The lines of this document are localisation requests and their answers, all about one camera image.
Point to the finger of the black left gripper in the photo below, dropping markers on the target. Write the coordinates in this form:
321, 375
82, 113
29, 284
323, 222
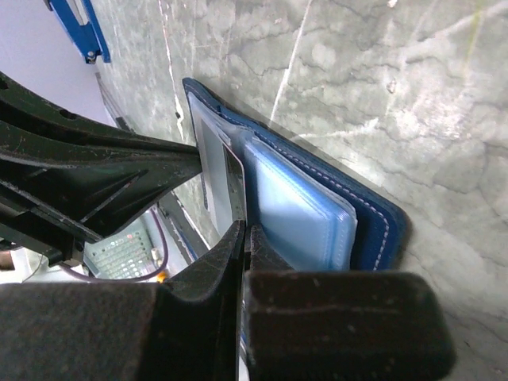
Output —
39, 133
55, 209

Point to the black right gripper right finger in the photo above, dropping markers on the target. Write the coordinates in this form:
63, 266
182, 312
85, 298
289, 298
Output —
340, 325

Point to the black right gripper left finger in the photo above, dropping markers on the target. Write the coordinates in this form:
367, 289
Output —
184, 329

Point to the blue leather card holder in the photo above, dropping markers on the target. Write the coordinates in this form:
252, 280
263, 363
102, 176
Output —
316, 217

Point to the blue black handled tool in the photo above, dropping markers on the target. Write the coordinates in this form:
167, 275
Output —
88, 38

